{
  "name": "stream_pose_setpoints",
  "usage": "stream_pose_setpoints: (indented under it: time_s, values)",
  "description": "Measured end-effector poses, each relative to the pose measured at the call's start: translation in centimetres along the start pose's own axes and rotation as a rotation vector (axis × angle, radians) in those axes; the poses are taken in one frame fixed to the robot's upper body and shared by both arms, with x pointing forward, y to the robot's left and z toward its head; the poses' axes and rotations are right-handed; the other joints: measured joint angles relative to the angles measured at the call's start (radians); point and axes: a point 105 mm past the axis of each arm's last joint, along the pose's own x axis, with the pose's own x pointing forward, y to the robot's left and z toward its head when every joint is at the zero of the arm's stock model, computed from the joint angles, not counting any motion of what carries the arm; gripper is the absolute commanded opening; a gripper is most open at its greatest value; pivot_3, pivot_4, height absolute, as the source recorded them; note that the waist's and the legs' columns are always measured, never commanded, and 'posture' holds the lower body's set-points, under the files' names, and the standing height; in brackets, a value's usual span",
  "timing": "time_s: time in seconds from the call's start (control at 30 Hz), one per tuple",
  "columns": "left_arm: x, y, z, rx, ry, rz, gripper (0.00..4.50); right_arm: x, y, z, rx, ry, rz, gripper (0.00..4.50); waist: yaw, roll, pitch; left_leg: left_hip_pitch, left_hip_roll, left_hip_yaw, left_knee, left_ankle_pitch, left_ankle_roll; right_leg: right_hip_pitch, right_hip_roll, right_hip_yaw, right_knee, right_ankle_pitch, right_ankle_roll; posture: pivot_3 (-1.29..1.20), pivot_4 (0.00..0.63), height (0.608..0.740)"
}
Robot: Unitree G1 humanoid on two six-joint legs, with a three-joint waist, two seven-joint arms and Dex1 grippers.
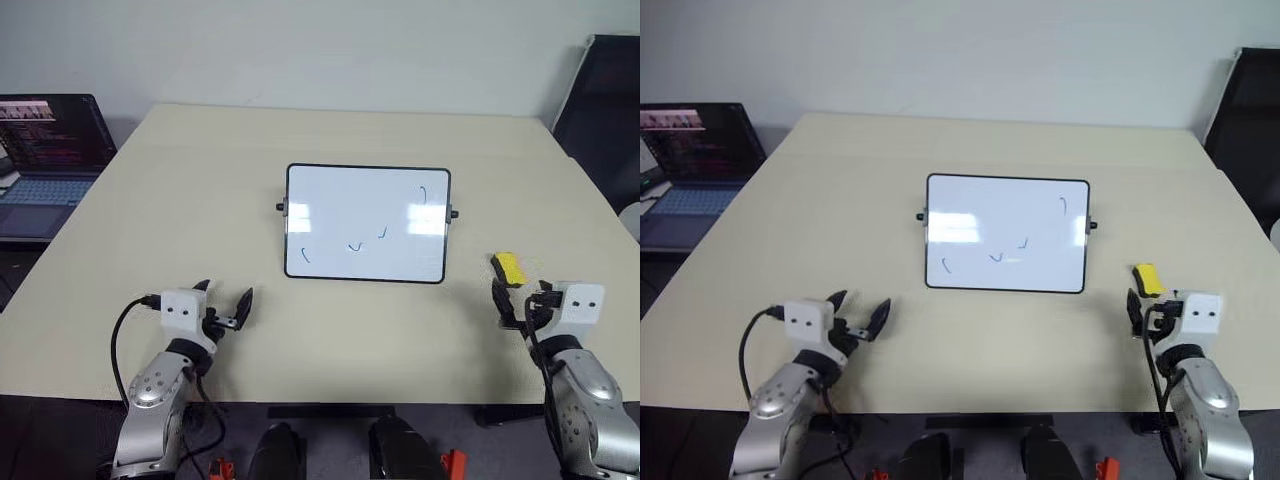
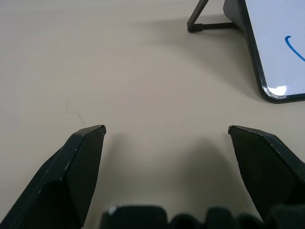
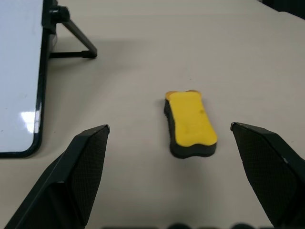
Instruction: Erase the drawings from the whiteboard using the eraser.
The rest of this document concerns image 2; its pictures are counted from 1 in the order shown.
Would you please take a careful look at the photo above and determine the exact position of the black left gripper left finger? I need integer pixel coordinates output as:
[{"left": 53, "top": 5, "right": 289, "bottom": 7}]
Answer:
[{"left": 0, "top": 125, "right": 107, "bottom": 229}]

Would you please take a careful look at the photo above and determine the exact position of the black framed whiteboard with stand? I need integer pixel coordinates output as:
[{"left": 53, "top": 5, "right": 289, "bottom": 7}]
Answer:
[{"left": 187, "top": 0, "right": 305, "bottom": 104}]

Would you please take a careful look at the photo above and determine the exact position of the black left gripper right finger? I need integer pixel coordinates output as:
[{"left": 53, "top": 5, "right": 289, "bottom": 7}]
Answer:
[{"left": 228, "top": 125, "right": 305, "bottom": 224}]

